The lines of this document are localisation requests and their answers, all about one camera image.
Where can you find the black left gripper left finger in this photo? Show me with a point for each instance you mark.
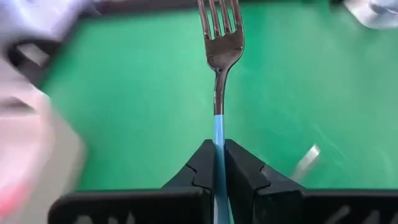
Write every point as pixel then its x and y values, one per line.
pixel 199 174

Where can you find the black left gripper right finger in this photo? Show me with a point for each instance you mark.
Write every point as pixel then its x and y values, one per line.
pixel 245 180

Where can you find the white plastic bin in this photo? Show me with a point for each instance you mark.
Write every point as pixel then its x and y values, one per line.
pixel 37 140

